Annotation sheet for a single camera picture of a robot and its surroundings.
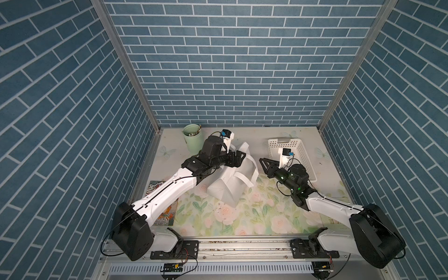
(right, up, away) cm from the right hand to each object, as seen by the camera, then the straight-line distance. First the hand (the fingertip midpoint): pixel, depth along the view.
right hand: (263, 160), depth 81 cm
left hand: (-9, +3, -5) cm, 11 cm away
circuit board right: (+22, -44, -10) cm, 50 cm away
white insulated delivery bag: (-14, -8, -7) cm, 18 cm away
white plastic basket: (+27, 0, +23) cm, 35 cm away
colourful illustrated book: (-45, -28, +2) cm, 53 cm away
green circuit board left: (-39, -44, -9) cm, 60 cm away
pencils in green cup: (-37, +14, +16) cm, 43 cm away
